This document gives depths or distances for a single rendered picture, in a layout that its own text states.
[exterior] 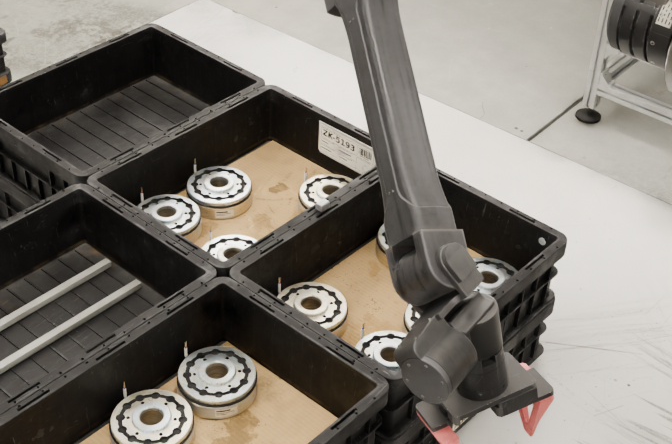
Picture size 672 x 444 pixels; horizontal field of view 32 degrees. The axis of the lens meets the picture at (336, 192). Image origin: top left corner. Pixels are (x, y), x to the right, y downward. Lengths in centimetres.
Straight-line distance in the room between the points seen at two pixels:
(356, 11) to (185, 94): 86
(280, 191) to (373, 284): 27
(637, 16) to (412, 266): 72
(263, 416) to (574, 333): 58
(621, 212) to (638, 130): 160
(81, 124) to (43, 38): 202
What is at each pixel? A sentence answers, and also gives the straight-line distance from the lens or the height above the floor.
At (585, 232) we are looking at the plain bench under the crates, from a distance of 209.
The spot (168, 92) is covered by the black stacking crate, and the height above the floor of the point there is 83.
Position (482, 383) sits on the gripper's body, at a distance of 126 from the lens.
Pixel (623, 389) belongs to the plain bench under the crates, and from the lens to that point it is 181.
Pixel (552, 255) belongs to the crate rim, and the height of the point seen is 93.
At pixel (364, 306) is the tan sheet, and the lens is 167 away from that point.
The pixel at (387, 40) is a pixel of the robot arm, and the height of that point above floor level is 132.
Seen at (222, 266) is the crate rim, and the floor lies 93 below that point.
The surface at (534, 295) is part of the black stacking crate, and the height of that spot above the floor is 86.
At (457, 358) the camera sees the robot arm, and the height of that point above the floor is 113.
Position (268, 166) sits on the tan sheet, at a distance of 194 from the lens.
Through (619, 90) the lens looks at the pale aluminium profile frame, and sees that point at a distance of 365.
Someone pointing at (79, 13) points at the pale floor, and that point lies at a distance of 422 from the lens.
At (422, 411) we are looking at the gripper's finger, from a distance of 131.
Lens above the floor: 195
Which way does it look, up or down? 36 degrees down
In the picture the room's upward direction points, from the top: 3 degrees clockwise
